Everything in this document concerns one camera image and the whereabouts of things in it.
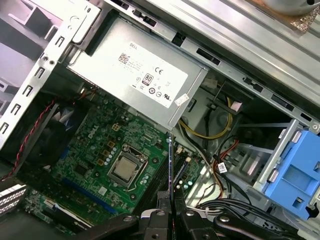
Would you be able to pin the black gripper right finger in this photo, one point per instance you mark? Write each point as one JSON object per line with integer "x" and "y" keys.
{"x": 193, "y": 226}

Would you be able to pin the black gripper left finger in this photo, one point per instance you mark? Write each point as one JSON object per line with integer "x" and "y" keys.
{"x": 160, "y": 225}

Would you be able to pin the green RAM stick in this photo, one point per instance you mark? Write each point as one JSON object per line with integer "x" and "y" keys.
{"x": 171, "y": 162}

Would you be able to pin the black RAM slot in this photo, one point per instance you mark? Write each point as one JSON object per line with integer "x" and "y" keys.
{"x": 152, "y": 190}
{"x": 162, "y": 182}

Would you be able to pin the blue expansion slot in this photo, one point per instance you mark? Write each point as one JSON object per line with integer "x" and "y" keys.
{"x": 87, "y": 195}

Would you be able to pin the silver perforated slot cover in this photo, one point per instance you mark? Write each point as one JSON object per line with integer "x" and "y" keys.
{"x": 11, "y": 197}

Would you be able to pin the silver CPU chip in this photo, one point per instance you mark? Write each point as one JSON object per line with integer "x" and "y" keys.
{"x": 125, "y": 170}

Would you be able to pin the metal CPU socket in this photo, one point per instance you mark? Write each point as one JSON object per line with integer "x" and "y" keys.
{"x": 143, "y": 160}

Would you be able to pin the black graphics card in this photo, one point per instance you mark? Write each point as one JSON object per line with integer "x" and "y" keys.
{"x": 65, "y": 215}

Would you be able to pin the green Dell motherboard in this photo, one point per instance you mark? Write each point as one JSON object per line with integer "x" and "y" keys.
{"x": 85, "y": 152}

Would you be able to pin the blue disk carrier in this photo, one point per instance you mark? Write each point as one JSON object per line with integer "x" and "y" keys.
{"x": 292, "y": 175}

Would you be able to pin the silver disk bay cage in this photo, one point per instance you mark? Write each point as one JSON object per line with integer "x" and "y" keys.
{"x": 280, "y": 150}

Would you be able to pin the black case fan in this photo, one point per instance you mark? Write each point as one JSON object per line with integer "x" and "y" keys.
{"x": 50, "y": 140}

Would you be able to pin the black open PC case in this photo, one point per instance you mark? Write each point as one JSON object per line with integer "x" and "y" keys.
{"x": 30, "y": 100}

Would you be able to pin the silver power supply unit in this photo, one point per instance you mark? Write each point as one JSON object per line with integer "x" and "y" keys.
{"x": 105, "y": 37}

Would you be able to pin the square brown base plate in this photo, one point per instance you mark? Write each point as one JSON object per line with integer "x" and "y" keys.
{"x": 305, "y": 23}

